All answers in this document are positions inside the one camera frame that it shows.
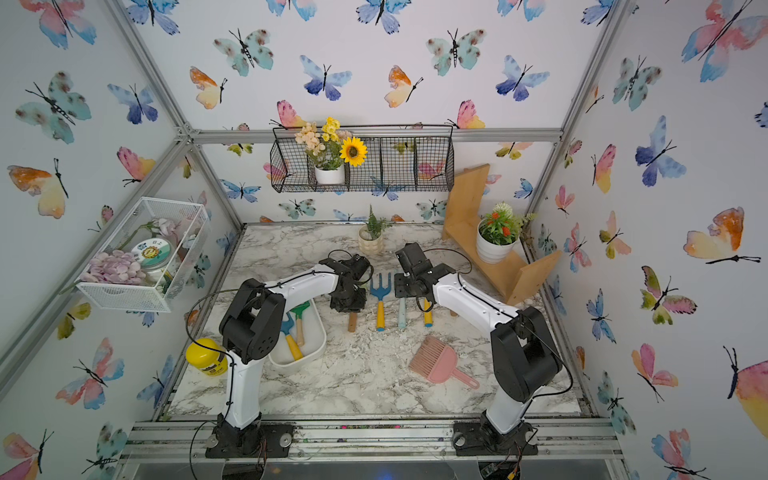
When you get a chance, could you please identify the green rake wooden handle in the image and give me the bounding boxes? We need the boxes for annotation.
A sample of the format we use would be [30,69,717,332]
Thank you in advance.
[347,312,358,333]

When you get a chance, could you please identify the dark blue rake yellow handle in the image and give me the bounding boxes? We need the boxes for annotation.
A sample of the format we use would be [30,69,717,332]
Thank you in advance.
[422,299,433,328]

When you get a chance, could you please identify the white storage box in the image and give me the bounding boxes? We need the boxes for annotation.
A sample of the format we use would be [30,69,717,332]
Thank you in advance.
[268,300,327,375]

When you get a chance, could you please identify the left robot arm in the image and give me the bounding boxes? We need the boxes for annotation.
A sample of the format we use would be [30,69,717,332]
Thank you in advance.
[188,254,373,460]

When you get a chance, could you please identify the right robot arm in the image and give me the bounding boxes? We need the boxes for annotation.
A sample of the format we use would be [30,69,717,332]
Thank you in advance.
[395,243,564,457]

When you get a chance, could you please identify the pink hand brush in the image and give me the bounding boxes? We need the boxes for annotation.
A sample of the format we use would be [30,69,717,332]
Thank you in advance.
[409,335,480,390]

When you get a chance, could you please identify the small woven pot plant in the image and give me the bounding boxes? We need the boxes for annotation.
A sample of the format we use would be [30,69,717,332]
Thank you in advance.
[358,207,390,257]

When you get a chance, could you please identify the white pot red flowers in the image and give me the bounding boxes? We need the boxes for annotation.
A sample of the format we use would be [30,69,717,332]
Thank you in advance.
[476,202,533,264]

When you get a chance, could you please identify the wooden zigzag shelf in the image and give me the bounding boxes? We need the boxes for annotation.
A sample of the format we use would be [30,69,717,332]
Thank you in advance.
[443,164,562,305]

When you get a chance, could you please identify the white pot yellow flowers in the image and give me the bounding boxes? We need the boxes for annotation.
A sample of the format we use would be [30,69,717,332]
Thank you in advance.
[294,117,368,186]

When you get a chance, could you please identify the yellow round container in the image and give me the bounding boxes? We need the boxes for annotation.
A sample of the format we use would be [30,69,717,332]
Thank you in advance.
[185,338,229,377]

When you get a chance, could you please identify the round tin in basket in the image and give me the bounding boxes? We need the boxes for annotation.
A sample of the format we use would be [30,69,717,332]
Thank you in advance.
[131,237,173,270]

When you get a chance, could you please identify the purple artificial flowers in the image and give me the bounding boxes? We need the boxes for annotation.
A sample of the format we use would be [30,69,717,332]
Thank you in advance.
[79,250,146,285]

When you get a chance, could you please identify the blue trowel yellow handle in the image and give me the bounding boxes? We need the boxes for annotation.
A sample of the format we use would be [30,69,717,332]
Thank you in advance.
[281,313,304,361]

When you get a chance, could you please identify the black wire wall basket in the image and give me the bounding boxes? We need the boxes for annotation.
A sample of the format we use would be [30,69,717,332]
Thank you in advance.
[265,124,455,197]

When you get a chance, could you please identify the white mesh wall basket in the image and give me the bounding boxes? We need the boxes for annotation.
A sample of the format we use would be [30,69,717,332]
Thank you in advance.
[75,197,211,313]

